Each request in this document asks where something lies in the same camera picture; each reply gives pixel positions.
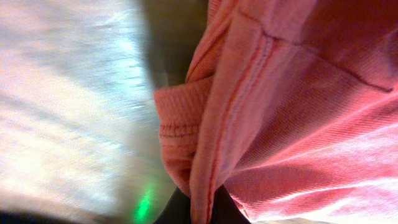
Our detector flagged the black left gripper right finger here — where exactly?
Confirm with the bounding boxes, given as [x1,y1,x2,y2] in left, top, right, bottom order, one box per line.
[210,185,250,224]

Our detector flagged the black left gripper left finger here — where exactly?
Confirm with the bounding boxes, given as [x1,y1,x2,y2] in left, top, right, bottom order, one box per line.
[154,187,191,224]

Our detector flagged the red soccer t-shirt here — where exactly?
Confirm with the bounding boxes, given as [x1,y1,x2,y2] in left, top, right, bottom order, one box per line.
[155,0,397,223]

